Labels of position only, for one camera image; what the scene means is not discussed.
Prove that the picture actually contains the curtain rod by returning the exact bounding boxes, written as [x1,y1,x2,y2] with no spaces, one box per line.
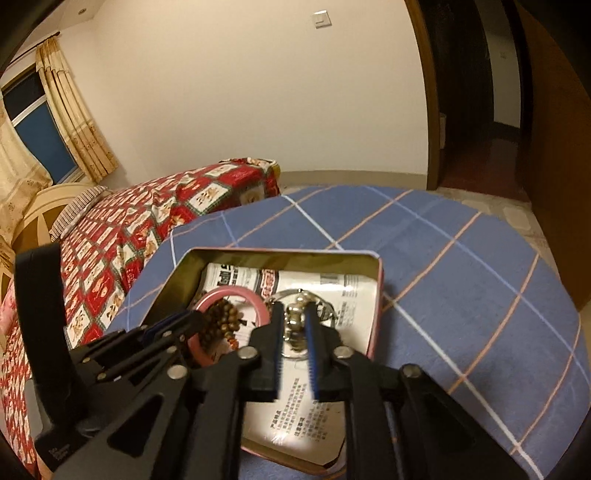
[8,31,62,66]

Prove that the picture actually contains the beige floral curtain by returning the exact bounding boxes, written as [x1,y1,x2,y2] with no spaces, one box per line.
[36,37,120,184]
[0,92,54,234]

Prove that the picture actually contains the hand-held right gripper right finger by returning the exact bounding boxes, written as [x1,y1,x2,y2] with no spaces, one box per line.
[302,302,530,480]

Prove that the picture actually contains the brown door frame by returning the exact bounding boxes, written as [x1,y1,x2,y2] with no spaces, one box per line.
[405,0,445,191]

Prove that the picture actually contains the silver bell bracelet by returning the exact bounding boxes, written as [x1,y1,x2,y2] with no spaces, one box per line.
[265,288,341,359]

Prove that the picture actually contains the pink pillow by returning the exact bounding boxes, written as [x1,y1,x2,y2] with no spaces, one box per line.
[0,279,20,337]

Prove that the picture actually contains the bed with red quilt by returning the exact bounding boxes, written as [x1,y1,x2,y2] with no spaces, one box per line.
[0,157,282,480]

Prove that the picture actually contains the brown wooden bead bracelet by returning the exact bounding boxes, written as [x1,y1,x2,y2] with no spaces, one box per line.
[198,299,246,352]

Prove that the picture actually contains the window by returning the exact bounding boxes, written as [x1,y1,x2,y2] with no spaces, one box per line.
[0,65,86,185]

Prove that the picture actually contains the pink metal tin box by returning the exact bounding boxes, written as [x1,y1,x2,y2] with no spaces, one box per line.
[111,247,385,476]

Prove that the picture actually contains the cream wooden headboard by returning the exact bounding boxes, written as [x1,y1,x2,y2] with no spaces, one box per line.
[0,182,100,260]

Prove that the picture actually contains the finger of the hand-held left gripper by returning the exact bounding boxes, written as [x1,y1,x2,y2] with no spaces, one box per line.
[74,336,197,416]
[69,310,206,368]

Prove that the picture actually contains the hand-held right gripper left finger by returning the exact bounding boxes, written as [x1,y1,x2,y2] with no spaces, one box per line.
[50,302,285,480]

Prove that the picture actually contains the striped pillow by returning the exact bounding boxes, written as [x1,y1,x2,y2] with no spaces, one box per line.
[48,185,110,241]

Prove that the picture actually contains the pink bangle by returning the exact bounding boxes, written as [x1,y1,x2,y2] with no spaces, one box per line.
[187,286,270,370]

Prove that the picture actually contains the brown wooden door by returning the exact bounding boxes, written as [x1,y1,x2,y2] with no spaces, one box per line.
[512,0,591,320]

